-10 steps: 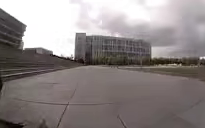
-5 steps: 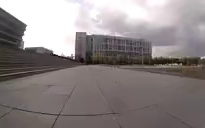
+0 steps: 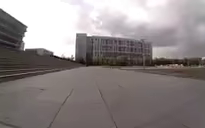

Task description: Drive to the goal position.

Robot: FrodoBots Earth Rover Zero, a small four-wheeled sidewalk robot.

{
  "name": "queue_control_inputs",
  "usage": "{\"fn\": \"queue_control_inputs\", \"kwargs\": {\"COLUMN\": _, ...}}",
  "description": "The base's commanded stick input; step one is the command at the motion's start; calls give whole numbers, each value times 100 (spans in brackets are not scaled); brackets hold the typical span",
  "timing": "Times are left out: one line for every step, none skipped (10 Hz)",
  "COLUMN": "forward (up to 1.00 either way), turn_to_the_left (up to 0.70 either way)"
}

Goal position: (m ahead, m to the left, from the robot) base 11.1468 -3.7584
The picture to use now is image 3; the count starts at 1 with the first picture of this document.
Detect row of trees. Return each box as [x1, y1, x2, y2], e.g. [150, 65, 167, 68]
[152, 56, 205, 67]

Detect grey paved plaza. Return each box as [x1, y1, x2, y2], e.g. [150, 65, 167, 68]
[0, 65, 205, 128]

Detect large grey glazed building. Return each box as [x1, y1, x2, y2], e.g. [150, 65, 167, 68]
[74, 32, 154, 67]

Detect wide concrete steps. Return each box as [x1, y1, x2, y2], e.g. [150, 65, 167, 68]
[0, 46, 86, 85]

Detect tall pole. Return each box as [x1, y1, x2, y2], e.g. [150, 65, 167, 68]
[141, 39, 146, 68]

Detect low flat building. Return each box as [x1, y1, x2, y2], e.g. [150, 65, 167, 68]
[24, 47, 55, 57]

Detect dark ground strip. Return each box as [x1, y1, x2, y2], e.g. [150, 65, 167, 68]
[121, 66, 205, 82]

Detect dark layered building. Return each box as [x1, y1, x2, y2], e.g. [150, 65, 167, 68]
[0, 5, 28, 52]

